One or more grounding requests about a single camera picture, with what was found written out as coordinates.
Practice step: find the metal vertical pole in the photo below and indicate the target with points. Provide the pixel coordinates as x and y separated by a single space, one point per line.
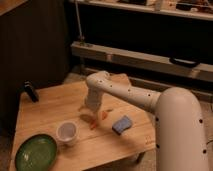
81 37

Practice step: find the green ceramic bowl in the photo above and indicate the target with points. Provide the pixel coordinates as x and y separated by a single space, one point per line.
37 153

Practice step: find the black cylindrical object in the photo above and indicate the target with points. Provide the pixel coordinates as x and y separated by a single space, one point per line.
30 90

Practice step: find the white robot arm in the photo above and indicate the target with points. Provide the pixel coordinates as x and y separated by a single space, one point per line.
179 131

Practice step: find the blue sponge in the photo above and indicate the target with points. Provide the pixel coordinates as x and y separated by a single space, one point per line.
121 125

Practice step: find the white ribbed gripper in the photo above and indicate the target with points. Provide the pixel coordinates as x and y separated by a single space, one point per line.
93 101

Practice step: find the grey metal shelf rack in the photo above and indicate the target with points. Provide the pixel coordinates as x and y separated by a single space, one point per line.
139 40

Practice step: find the white plastic cup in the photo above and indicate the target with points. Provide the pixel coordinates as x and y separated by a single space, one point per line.
66 133

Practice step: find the black handle on rack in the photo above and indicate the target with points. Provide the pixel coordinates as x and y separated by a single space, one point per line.
184 64

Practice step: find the wooden table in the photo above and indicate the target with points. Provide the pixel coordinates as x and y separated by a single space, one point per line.
93 147

